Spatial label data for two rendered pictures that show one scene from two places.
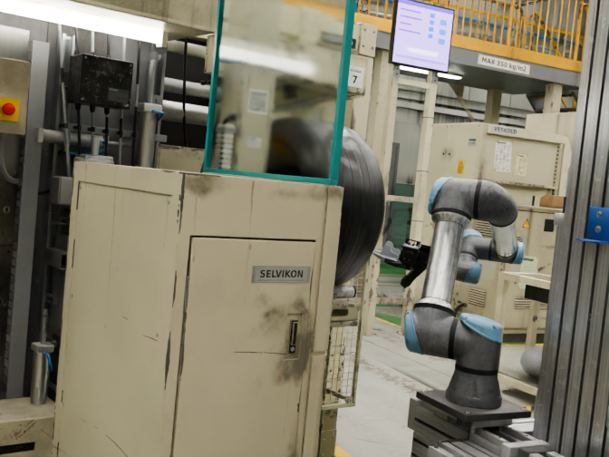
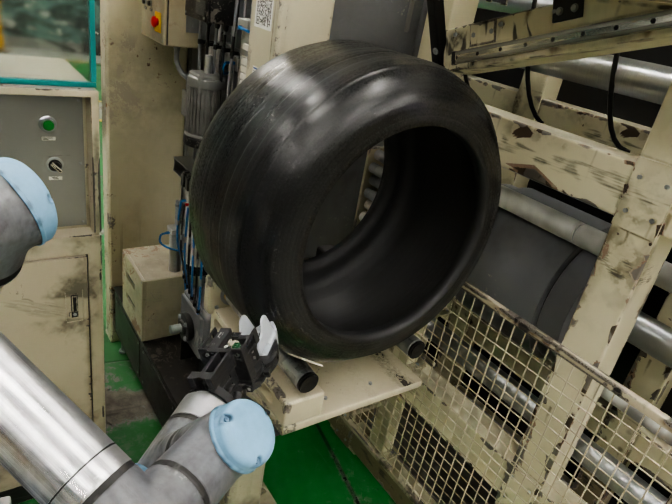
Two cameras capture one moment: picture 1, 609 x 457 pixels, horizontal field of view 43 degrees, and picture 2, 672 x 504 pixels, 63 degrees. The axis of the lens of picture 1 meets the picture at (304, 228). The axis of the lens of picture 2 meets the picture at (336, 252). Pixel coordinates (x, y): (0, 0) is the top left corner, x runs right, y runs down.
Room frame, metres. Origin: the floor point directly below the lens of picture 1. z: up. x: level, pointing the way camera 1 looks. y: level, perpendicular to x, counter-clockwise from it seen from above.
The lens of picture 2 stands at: (2.74, -1.01, 1.57)
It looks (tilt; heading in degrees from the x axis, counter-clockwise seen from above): 25 degrees down; 89
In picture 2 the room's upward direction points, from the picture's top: 10 degrees clockwise
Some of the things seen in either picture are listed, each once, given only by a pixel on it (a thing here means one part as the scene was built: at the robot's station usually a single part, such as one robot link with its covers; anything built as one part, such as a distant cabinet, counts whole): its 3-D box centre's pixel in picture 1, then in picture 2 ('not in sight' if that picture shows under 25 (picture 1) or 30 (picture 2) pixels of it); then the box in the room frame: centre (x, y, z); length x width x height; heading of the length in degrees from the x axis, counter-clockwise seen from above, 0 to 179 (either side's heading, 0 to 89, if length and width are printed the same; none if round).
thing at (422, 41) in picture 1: (421, 35); not in sight; (6.76, -0.84, 2.60); 0.60 x 0.05 x 0.55; 118
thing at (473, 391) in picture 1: (475, 383); not in sight; (2.12, -0.51, 0.77); 0.15 x 0.15 x 0.10
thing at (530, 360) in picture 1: (545, 339); not in sight; (5.03, -1.62, 0.40); 0.60 x 0.35 x 0.80; 28
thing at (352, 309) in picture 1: (311, 311); (262, 356); (2.64, -0.05, 0.83); 0.36 x 0.09 x 0.06; 128
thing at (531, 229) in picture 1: (517, 270); not in sight; (7.35, -2.05, 0.62); 0.91 x 0.58 x 1.25; 118
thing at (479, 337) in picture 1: (477, 340); not in sight; (2.12, -0.50, 0.88); 0.13 x 0.12 x 0.14; 70
